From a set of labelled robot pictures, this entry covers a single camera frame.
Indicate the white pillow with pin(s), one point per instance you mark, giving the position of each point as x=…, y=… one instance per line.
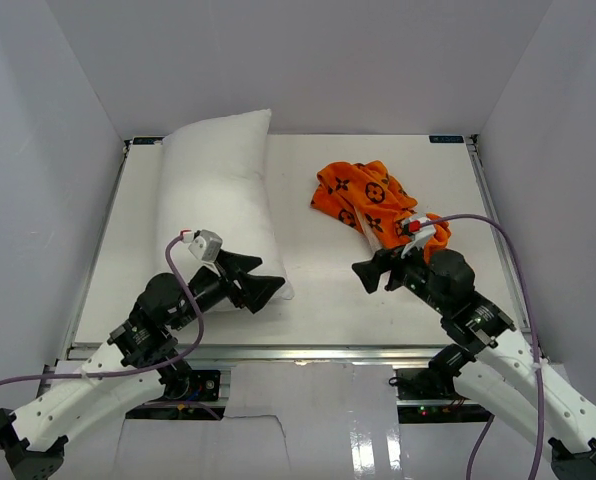
x=212, y=178

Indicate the orange patterned pillowcase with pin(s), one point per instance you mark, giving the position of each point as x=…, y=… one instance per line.
x=365, y=194

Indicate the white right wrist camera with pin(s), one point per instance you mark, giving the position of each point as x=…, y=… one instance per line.
x=419, y=229

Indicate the aluminium table frame rail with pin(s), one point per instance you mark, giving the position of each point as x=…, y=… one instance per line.
x=330, y=318

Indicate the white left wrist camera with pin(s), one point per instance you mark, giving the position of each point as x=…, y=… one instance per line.
x=203, y=245

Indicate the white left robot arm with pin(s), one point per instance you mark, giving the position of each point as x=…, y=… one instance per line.
x=137, y=364

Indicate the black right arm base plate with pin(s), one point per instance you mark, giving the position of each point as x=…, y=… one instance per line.
x=425, y=384

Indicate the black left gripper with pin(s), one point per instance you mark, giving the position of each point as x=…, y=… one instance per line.
x=256, y=289

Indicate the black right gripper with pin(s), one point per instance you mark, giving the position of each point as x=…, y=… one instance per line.
x=369, y=273

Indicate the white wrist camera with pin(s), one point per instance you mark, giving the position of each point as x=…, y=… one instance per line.
x=419, y=229
x=203, y=245

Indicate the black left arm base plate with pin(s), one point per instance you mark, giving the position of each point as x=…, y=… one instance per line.
x=203, y=387

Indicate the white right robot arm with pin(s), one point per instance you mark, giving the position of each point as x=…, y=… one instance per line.
x=489, y=361

